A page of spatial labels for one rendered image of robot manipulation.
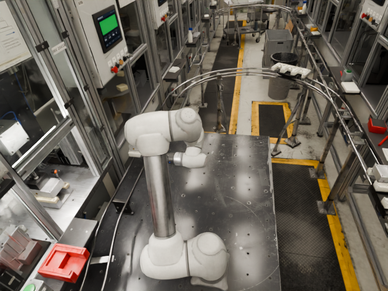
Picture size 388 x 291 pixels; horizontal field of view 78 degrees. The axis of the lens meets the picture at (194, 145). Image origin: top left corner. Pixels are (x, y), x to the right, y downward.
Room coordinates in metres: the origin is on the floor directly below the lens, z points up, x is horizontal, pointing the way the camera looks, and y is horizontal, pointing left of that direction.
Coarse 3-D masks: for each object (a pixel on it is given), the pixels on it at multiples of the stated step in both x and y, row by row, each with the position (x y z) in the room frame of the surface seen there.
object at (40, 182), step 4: (32, 172) 0.88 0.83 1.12; (36, 172) 0.93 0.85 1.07; (40, 172) 0.93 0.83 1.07; (32, 176) 0.88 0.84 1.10; (36, 176) 0.88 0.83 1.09; (40, 176) 0.90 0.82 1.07; (44, 176) 0.90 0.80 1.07; (48, 176) 0.92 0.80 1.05; (32, 180) 0.87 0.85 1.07; (36, 180) 0.87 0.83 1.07; (40, 180) 0.87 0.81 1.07; (44, 180) 0.89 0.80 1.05; (28, 184) 0.85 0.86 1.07; (32, 184) 0.84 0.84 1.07; (36, 184) 0.84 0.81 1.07; (40, 184) 0.86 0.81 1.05; (44, 184) 0.87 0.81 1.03; (32, 188) 0.85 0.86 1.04; (36, 188) 0.84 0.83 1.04; (40, 188) 0.85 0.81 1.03
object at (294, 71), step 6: (276, 66) 2.44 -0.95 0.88; (282, 66) 2.45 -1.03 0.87; (288, 66) 2.41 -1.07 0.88; (294, 66) 2.39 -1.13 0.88; (282, 72) 2.34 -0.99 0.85; (288, 72) 2.37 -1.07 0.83; (294, 72) 2.25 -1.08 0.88; (300, 72) 2.28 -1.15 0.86; (306, 72) 2.22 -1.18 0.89; (288, 78) 2.29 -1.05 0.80; (294, 78) 2.25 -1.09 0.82
